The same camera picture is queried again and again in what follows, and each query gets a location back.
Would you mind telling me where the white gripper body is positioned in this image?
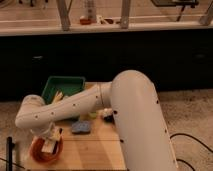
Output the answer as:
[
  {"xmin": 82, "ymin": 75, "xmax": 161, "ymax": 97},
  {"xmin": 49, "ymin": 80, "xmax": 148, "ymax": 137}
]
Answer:
[{"xmin": 40, "ymin": 123, "xmax": 62, "ymax": 141}]

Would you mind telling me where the white eraser block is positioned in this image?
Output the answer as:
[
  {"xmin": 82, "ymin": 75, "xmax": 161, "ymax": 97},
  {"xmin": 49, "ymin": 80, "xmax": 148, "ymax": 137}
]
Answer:
[{"xmin": 42, "ymin": 140, "xmax": 56, "ymax": 154}]

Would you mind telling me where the red bowl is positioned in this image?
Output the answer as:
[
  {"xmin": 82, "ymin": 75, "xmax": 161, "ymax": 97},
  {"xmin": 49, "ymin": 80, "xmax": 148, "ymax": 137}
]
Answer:
[{"xmin": 30, "ymin": 138, "xmax": 63, "ymax": 164}]

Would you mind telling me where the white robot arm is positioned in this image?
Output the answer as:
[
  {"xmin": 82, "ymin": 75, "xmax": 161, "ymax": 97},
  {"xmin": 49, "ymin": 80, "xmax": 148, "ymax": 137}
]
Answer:
[{"xmin": 15, "ymin": 70, "xmax": 178, "ymax": 171}]

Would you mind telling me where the blue sponge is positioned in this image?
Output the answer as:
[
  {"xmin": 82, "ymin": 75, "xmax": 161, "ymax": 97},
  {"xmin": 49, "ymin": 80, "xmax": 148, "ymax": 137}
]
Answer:
[{"xmin": 71, "ymin": 120, "xmax": 91, "ymax": 134}]

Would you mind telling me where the yellow banana toy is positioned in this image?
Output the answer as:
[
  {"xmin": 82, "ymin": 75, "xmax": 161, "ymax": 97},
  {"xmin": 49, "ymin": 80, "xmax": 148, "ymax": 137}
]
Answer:
[{"xmin": 52, "ymin": 91, "xmax": 63, "ymax": 103}]

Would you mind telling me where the yellow-green small object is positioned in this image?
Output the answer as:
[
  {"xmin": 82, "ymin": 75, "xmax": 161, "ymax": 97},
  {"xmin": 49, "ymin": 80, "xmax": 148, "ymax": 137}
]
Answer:
[{"xmin": 88, "ymin": 113, "xmax": 98, "ymax": 120}]

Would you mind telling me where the green plastic tray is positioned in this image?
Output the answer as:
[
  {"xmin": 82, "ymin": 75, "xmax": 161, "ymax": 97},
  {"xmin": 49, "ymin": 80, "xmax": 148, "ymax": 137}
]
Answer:
[{"xmin": 42, "ymin": 76, "xmax": 85, "ymax": 104}]

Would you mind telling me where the small black white object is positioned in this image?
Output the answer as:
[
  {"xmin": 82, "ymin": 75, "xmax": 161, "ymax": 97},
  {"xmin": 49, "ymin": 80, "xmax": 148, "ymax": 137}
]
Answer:
[{"xmin": 102, "ymin": 108, "xmax": 114, "ymax": 122}]

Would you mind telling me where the red white background object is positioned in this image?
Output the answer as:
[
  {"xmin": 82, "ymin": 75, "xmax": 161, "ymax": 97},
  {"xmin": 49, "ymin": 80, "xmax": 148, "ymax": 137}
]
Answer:
[{"xmin": 80, "ymin": 0, "xmax": 97, "ymax": 24}]

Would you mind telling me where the black stand post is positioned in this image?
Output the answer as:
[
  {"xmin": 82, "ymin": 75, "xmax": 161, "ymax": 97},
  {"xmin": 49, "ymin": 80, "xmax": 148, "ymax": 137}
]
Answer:
[{"xmin": 6, "ymin": 137, "xmax": 15, "ymax": 171}]

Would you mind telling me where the black cable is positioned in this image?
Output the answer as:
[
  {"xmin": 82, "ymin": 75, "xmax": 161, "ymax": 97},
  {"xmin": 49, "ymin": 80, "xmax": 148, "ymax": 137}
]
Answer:
[{"xmin": 169, "ymin": 132, "xmax": 213, "ymax": 171}]

